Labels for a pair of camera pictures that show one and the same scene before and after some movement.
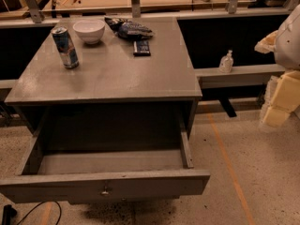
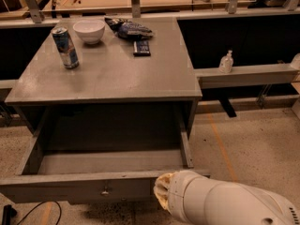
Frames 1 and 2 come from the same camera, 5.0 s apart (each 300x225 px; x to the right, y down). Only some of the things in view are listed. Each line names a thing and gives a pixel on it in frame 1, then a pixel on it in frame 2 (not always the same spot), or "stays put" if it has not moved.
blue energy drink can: (67, 50) stays put
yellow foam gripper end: (289, 44) -> (174, 191)
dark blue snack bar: (142, 48) stays put
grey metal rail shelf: (237, 76) stays put
